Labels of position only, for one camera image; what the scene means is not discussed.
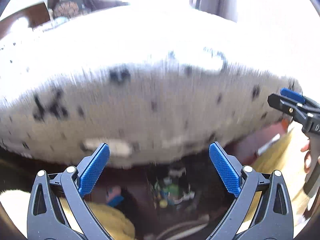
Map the person's slippered left foot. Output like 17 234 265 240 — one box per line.
106 186 124 207

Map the black trash bin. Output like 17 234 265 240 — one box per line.
144 152 234 232

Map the person's right hand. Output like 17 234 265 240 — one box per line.
300 139 319 174

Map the green toothpaste tube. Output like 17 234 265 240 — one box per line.
163 184 182 202

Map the patterned dark cushion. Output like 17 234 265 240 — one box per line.
53 0 91 18

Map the grey cat-pattern bed blanket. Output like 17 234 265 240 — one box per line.
1 6 302 167

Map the yellow small bottle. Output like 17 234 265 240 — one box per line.
159 199 168 209

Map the dark wooden headboard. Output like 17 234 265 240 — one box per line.
1 2 50 38

